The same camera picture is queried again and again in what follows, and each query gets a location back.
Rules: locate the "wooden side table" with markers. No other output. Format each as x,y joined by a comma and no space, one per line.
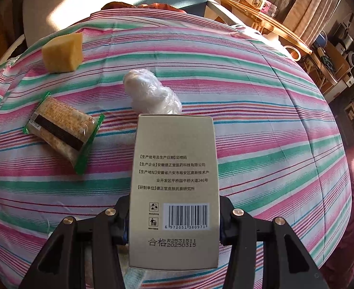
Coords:
273,25

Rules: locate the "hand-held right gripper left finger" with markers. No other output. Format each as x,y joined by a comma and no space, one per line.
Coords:
119,216

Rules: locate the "open cardboard box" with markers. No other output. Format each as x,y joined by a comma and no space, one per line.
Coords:
335,60

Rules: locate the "white cloth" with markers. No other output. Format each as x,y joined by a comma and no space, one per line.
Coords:
13,52

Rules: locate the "blue round container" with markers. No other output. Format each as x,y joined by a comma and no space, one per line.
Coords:
321,39

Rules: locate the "yellow sponge block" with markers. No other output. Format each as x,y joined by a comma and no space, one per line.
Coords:
62,54

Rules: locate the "white metal frame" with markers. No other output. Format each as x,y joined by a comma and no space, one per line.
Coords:
219,10

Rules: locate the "small pink packet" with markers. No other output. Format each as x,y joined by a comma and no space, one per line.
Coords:
268,9

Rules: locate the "striped bedsheet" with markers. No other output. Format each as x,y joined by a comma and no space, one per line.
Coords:
270,126

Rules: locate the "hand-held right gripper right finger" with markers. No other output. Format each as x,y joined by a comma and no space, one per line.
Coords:
226,216

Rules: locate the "black stereo speaker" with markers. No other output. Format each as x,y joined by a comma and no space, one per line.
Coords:
348,51

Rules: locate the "white tape roll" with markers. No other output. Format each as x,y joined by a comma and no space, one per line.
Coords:
292,53

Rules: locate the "brown red cloth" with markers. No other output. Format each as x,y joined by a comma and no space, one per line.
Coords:
119,6

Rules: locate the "green rice cracker packet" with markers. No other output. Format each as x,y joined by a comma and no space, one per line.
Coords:
62,126

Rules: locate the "beige curtain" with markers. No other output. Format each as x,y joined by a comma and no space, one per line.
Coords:
309,9

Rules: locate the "beige cardboard box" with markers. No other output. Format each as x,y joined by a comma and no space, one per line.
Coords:
174,162

